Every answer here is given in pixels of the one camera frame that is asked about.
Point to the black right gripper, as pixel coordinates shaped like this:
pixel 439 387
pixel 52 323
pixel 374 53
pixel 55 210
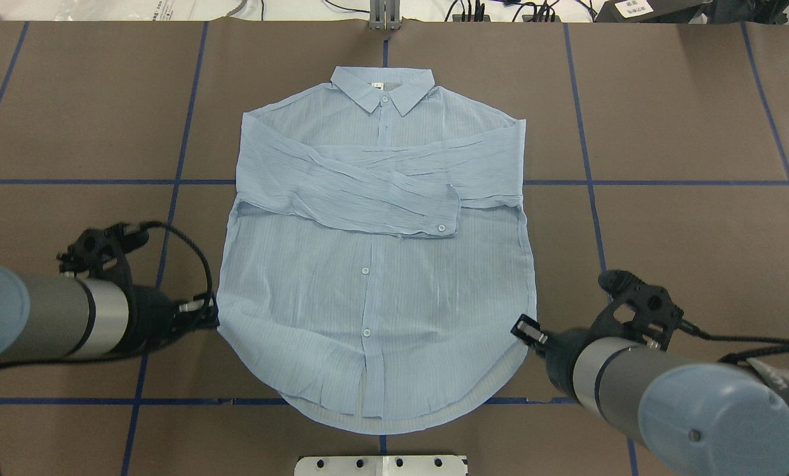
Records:
pixel 561 354

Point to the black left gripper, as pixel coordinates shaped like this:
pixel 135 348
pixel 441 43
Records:
pixel 151 316

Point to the light blue button-up shirt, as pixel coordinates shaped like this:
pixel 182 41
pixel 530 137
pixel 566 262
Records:
pixel 377 251

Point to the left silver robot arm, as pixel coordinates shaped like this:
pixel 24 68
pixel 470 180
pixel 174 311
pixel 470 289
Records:
pixel 65 320

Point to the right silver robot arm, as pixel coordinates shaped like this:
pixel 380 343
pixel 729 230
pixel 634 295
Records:
pixel 697 419

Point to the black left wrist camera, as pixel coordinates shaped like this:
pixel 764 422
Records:
pixel 102 254

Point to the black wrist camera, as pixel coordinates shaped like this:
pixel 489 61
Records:
pixel 102 254
pixel 638 312

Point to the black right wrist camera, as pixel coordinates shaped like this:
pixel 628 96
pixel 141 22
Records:
pixel 638 312

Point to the white pedestal column base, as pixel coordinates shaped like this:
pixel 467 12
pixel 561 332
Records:
pixel 383 465

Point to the aluminium frame post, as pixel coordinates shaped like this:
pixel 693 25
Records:
pixel 385 15

